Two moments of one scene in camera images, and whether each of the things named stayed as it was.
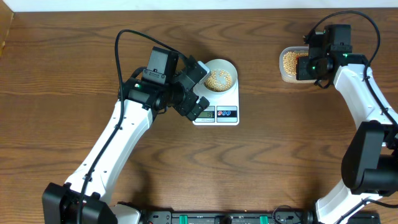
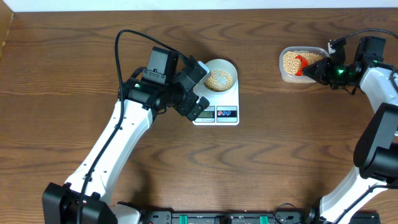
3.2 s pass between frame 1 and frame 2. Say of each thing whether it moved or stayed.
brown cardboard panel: stayed
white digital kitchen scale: stayed
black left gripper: stayed
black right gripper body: moved
